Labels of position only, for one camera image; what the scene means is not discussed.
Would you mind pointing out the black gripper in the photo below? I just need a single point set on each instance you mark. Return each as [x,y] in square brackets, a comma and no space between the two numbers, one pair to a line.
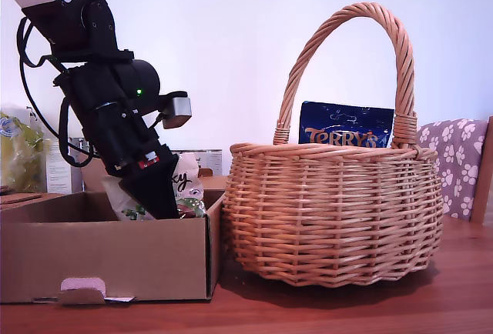
[127,137]

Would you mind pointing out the yellow green plastic bag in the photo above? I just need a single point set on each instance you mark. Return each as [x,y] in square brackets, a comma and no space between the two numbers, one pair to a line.
[19,149]

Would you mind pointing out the brown cardboard box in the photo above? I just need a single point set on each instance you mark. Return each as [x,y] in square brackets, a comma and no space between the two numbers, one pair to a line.
[115,261]

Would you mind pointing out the white metal tin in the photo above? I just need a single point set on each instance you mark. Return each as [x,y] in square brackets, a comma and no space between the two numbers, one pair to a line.
[210,161]

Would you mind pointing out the purple paw print cloth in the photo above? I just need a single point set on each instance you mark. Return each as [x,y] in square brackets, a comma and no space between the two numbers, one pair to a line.
[454,164]

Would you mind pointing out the white Galaxy bag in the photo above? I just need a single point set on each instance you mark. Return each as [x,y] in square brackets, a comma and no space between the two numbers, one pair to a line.
[188,174]

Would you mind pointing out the white carton with small print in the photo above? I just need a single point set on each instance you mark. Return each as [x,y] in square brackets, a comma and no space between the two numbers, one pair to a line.
[58,172]

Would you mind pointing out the brown wooden board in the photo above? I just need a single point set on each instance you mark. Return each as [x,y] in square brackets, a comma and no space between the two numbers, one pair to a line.
[21,199]

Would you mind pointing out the blue Terry's orange bag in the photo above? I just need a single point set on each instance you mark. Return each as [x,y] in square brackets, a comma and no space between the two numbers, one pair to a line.
[346,120]

